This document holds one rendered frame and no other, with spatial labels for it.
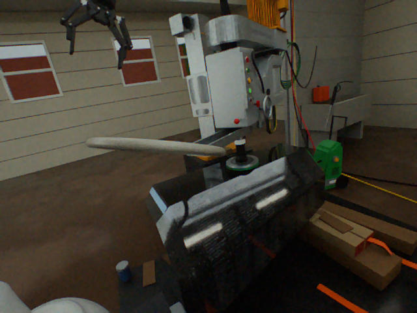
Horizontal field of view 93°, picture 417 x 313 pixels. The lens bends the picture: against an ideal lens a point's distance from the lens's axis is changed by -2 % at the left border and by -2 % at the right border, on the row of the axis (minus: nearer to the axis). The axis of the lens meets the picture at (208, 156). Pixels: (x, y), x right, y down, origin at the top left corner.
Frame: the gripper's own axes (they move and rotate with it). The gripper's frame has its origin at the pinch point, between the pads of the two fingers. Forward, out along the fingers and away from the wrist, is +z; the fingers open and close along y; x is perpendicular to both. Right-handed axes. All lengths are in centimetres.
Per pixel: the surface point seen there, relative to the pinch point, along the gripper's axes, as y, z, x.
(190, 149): 19.4, 26.3, -24.3
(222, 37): 56, -33, 5
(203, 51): 101, -69, 77
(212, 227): 60, 65, 7
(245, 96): 71, -6, 0
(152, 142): 10.0, 25.4, -20.6
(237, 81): 68, -13, 3
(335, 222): 171, 73, -17
